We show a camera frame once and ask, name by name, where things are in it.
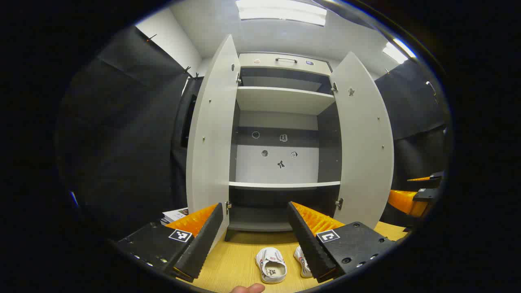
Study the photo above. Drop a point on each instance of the grey shoe cabinet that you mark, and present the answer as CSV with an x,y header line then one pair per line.
x,y
276,167

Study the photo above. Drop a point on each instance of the dark grey cabinet shelf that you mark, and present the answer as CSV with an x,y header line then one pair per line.
x,y
256,224

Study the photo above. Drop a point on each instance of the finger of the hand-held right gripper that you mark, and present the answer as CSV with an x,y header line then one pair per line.
x,y
436,179
407,201

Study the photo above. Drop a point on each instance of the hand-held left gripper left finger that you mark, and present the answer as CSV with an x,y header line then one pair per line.
x,y
203,244

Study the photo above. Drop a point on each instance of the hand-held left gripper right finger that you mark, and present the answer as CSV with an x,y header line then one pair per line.
x,y
309,244

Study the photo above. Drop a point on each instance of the light grey cabinet door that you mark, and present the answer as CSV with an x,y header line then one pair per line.
x,y
362,154
211,142

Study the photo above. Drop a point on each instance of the white cabinet shelf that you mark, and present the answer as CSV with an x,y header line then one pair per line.
x,y
285,185
281,99

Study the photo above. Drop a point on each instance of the ceiling light panel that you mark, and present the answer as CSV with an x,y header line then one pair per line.
x,y
397,51
281,12

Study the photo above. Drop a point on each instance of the white shoe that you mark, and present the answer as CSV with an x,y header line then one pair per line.
x,y
302,260
270,264

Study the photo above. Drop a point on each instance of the black backdrop cloth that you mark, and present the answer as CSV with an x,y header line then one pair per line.
x,y
411,106
122,142
181,171

